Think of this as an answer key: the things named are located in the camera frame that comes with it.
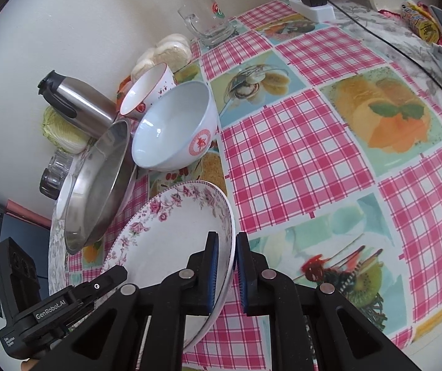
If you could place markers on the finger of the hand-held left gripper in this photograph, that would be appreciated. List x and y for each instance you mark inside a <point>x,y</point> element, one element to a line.
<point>105,280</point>

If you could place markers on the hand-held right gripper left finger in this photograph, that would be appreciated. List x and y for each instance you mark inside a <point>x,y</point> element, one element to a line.
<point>211,274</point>

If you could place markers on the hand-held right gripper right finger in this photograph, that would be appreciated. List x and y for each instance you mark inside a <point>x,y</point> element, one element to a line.
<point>242,278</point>

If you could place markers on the pink floral round plate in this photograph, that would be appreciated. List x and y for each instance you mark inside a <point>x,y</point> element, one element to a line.
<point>167,239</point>

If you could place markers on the stainless steel plate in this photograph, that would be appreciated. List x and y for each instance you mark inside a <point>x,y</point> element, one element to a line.
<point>97,185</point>

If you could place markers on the strawberry print bowl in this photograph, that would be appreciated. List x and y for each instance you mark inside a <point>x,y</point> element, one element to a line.
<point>147,89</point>

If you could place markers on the light blue bowl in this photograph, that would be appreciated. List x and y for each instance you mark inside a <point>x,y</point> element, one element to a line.
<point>170,127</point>

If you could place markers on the napa cabbage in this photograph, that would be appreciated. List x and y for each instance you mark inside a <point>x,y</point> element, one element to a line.
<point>60,133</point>

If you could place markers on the stainless steel thermos jug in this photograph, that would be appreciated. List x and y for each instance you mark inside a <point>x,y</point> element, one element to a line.
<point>82,100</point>

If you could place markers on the orange snack packet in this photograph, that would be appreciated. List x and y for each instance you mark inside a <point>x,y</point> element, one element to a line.
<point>122,92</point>

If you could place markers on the bag of steamed buns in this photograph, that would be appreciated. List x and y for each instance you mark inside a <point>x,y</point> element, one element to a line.
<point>167,52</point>

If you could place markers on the glass mug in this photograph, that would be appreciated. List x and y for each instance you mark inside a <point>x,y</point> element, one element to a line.
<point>209,23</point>

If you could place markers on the white power strip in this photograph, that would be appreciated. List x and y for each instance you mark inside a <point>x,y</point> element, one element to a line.
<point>315,11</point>

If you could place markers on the yellow packet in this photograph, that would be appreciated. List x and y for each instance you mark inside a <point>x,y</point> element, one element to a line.
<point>422,21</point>

